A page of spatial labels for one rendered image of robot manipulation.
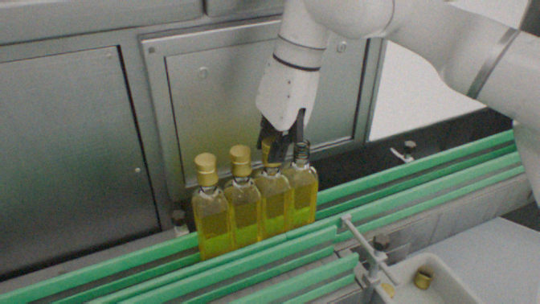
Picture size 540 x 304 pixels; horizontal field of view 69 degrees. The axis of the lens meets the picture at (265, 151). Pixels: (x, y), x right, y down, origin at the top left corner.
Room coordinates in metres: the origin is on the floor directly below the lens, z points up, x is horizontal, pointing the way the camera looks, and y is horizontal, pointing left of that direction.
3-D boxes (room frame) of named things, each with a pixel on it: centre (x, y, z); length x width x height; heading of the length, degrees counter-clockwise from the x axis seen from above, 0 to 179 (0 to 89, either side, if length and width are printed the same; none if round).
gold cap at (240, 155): (0.51, 0.04, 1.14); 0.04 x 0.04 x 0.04
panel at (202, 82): (0.78, -0.22, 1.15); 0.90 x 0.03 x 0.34; 114
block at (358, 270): (0.50, -0.19, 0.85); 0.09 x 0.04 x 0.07; 24
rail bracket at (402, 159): (0.76, -0.33, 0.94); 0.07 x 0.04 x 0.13; 24
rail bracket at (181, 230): (0.54, 0.17, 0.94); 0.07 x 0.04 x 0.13; 24
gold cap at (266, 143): (0.54, -0.01, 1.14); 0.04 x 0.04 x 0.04
